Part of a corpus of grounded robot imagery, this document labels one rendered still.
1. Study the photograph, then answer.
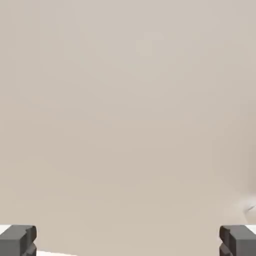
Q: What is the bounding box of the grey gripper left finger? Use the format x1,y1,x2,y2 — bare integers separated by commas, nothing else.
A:
0,224,38,256

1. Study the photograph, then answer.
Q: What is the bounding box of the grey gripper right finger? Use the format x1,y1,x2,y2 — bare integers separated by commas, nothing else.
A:
219,224,256,256

